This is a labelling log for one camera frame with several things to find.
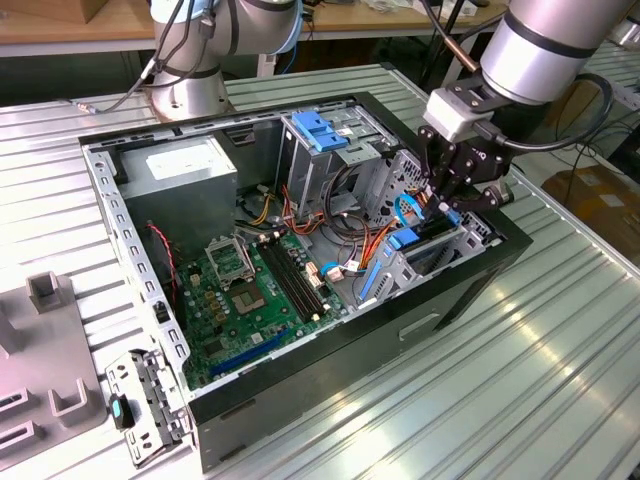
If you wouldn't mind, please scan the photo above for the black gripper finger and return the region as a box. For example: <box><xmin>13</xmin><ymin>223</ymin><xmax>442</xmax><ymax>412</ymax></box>
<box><xmin>438</xmin><ymin>183</ymin><xmax>516</xmax><ymax>215</ymax></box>
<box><xmin>416</xmin><ymin>123</ymin><xmax>475</xmax><ymax>222</ymax></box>

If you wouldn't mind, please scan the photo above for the orange red power wire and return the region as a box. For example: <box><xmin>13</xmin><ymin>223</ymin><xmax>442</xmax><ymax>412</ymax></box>
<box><xmin>408</xmin><ymin>187</ymin><xmax>436</xmax><ymax>211</ymax></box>

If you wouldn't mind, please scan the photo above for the blue data wire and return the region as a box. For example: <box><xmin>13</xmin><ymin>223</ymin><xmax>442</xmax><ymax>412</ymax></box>
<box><xmin>393</xmin><ymin>193</ymin><xmax>427</xmax><ymax>225</ymax></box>

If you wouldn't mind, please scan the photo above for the hard disk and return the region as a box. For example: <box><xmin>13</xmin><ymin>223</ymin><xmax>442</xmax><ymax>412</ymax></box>
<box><xmin>358</xmin><ymin>209</ymin><xmax>462</xmax><ymax>302</ymax></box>

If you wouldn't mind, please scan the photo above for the grey metal disk bay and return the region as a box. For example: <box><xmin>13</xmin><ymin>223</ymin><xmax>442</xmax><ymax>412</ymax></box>
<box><xmin>357</xmin><ymin>209</ymin><xmax>504</xmax><ymax>311</ymax></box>

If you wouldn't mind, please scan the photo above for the brown cardboard floor box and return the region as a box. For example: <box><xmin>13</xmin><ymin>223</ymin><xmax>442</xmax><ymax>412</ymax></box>
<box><xmin>542</xmin><ymin>167</ymin><xmax>640</xmax><ymax>261</ymax></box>

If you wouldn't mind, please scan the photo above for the grey metal drive cage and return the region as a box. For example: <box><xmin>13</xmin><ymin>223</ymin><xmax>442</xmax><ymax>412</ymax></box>
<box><xmin>274</xmin><ymin>102</ymin><xmax>401</xmax><ymax>221</ymax></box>

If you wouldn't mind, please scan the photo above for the blue plastic drive latch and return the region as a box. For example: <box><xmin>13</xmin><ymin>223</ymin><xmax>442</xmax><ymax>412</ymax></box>
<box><xmin>291</xmin><ymin>110</ymin><xmax>351</xmax><ymax>154</ymax></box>

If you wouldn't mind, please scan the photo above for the metal slat side table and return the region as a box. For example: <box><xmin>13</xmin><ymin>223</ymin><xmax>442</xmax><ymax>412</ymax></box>
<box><xmin>549</xmin><ymin>39</ymin><xmax>640</xmax><ymax>151</ymax></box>

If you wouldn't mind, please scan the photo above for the long wooden desk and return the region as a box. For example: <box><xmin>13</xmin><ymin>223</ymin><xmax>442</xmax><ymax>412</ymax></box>
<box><xmin>0</xmin><ymin>0</ymin><xmax>511</xmax><ymax>56</ymax></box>

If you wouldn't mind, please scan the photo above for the black RAM slot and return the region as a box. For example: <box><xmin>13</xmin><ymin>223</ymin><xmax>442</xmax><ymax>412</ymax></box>
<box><xmin>257</xmin><ymin>239</ymin><xmax>314</xmax><ymax>324</ymax></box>
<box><xmin>269</xmin><ymin>235</ymin><xmax>326</xmax><ymax>316</ymax></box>

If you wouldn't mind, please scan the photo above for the silver metal cylinder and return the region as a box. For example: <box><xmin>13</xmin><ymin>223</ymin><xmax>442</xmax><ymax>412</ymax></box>
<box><xmin>607</xmin><ymin>19</ymin><xmax>640</xmax><ymax>49</ymax></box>

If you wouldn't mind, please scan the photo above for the black open PC case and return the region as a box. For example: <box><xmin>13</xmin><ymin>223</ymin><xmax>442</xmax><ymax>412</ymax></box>
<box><xmin>77</xmin><ymin>91</ymin><xmax>534</xmax><ymax>474</ymax></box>

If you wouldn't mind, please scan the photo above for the green motherboard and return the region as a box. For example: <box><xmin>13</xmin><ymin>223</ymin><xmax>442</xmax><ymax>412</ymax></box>
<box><xmin>174</xmin><ymin>232</ymin><xmax>351</xmax><ymax>391</ymax></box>

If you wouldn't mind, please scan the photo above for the metal socket cover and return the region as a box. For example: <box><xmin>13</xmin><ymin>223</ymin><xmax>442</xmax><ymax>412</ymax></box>
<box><xmin>204</xmin><ymin>237</ymin><xmax>256</xmax><ymax>289</ymax></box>

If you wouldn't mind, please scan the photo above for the CPU socket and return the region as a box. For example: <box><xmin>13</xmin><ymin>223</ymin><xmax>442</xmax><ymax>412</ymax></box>
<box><xmin>227</xmin><ymin>282</ymin><xmax>269</xmax><ymax>316</ymax></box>

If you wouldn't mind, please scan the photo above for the blue expansion slot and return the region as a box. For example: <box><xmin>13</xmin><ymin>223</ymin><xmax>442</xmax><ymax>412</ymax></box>
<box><xmin>208</xmin><ymin>327</ymin><xmax>290</xmax><ymax>379</ymax></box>

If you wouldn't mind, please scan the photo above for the grey power supply unit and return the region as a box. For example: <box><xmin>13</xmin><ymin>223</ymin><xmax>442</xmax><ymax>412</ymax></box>
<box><xmin>118</xmin><ymin>134</ymin><xmax>239</xmax><ymax>256</ymax></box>

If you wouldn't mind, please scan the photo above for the cardboard box on desk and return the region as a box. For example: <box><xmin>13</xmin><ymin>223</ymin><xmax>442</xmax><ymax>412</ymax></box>
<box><xmin>74</xmin><ymin>0</ymin><xmax>109</xmax><ymax>24</ymax></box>

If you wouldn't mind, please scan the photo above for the black latch blue stripe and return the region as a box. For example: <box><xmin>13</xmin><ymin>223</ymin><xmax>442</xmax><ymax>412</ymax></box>
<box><xmin>108</xmin><ymin>393</ymin><xmax>136</xmax><ymax>431</ymax></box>

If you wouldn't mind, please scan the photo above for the grey parts rack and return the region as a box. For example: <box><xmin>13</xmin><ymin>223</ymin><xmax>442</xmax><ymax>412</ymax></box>
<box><xmin>0</xmin><ymin>272</ymin><xmax>109</xmax><ymax>459</ymax></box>

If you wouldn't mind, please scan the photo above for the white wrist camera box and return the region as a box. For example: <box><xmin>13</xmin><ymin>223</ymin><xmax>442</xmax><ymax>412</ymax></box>
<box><xmin>422</xmin><ymin>88</ymin><xmax>496</xmax><ymax>143</ymax></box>

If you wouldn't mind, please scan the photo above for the black cable copper plug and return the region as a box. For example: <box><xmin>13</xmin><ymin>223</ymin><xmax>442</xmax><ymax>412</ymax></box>
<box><xmin>419</xmin><ymin>0</ymin><xmax>484</xmax><ymax>76</ymax></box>

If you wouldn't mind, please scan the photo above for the thick black camera cable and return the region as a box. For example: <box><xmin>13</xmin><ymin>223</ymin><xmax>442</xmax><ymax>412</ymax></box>
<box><xmin>472</xmin><ymin>73</ymin><xmax>615</xmax><ymax>152</ymax></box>

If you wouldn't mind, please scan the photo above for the blue wire white plug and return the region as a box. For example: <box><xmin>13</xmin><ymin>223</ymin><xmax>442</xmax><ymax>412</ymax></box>
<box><xmin>319</xmin><ymin>259</ymin><xmax>361</xmax><ymax>284</ymax></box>

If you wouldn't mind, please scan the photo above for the orange black wire bundle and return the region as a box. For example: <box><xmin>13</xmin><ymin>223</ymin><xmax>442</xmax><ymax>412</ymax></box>
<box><xmin>234</xmin><ymin>184</ymin><xmax>396</xmax><ymax>271</ymax></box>

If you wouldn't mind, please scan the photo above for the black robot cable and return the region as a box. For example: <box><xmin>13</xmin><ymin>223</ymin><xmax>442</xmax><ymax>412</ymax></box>
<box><xmin>59</xmin><ymin>0</ymin><xmax>216</xmax><ymax>114</ymax></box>

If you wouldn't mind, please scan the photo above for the metal expansion bracket plate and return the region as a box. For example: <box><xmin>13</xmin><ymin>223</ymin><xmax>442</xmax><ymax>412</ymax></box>
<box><xmin>104</xmin><ymin>349</ymin><xmax>196</xmax><ymax>469</ymax></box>

